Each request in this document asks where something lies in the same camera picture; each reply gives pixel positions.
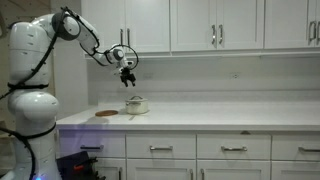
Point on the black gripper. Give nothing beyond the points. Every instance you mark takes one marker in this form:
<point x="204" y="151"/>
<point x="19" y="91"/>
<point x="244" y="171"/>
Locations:
<point x="127" y="75"/>

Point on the black tool bag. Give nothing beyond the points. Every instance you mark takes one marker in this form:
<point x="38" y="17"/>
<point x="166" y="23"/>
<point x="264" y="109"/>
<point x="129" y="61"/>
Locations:
<point x="68" y="165"/>

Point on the white drawer front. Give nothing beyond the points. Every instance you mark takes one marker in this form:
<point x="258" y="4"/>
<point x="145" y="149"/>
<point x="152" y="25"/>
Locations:
<point x="110" y="138"/>
<point x="233" y="140"/>
<point x="296" y="141"/>
<point x="161" y="140"/>

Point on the white base cabinet door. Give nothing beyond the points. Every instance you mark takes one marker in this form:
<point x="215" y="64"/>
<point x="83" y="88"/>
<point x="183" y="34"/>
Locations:
<point x="233" y="171"/>
<point x="160" y="170"/>
<point x="111" y="166"/>
<point x="296" y="172"/>

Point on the white wall outlet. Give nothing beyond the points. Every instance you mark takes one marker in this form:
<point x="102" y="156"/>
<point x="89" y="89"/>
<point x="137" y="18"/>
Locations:
<point x="235" y="75"/>

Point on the white wall cabinet unit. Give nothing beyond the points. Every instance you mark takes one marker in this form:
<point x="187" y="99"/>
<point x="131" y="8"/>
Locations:
<point x="170" y="33"/>

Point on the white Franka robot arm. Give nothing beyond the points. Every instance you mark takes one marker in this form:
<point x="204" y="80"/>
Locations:
<point x="30" y="110"/>

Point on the white wall cabinet door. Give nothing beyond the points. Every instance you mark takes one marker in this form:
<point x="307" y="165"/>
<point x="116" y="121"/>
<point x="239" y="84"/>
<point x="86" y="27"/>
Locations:
<point x="286" y="23"/>
<point x="193" y="23"/>
<point x="315" y="10"/>
<point x="241" y="23"/>
<point x="110" y="20"/>
<point x="148" y="23"/>

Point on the white base cabinet unit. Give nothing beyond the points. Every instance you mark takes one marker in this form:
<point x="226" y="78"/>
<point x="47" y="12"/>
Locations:
<point x="196" y="146"/>

